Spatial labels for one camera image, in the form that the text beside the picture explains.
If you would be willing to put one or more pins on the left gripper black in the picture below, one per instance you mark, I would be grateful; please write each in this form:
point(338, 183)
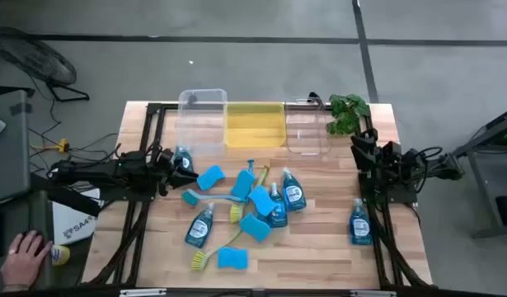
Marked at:
point(164, 173)

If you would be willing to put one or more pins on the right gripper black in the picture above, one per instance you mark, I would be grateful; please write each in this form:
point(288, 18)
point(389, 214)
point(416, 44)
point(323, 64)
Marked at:
point(389, 158)

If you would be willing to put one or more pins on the blue dish brush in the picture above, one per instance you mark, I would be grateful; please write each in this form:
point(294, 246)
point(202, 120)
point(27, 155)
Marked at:
point(250, 165)
point(190, 198)

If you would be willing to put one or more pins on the green dish brush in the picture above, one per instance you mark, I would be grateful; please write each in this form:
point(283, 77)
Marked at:
point(236, 213)
point(198, 261)

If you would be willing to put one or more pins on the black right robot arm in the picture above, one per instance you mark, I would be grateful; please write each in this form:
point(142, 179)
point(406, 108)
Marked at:
point(426, 165)

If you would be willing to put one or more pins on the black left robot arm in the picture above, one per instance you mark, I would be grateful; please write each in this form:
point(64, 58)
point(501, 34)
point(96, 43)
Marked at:
point(92, 173)

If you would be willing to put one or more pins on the green potted plant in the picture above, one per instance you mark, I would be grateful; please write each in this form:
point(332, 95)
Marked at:
point(345, 113)

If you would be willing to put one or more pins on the tall clear plastic bin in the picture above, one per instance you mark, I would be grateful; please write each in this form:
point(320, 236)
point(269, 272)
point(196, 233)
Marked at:
point(201, 123)

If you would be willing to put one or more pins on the yellow plastic tray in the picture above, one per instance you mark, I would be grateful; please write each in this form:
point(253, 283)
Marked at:
point(255, 128)

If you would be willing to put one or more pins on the white cardboard box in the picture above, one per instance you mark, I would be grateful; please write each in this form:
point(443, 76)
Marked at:
point(76, 222)

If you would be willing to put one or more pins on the black diagonal bar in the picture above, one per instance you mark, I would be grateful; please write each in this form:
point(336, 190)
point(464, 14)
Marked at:
point(67, 197)

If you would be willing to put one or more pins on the yellow power plug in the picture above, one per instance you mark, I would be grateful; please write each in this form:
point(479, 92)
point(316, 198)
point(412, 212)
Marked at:
point(63, 145)

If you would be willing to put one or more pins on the grey metal stand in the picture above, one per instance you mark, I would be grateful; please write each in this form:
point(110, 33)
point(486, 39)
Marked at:
point(484, 189)

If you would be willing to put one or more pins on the black plastic case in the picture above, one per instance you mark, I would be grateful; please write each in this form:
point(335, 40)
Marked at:
point(506, 210)

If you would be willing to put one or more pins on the dark grey desk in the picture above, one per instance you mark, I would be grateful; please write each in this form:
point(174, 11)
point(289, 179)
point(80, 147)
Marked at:
point(14, 214)

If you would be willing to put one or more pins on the person's hand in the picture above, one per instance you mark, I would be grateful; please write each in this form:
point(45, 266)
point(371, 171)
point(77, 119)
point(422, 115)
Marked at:
point(22, 264)

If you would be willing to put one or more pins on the black floor fan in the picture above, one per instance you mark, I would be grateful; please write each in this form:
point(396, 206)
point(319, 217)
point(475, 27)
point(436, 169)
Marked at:
point(34, 57)

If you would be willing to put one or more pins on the black aluminium table frame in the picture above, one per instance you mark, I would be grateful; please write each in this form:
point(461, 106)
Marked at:
point(153, 108)

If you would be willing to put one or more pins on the white metal bracket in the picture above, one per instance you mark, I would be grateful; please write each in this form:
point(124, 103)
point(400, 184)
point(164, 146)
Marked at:
point(142, 292)
point(372, 293)

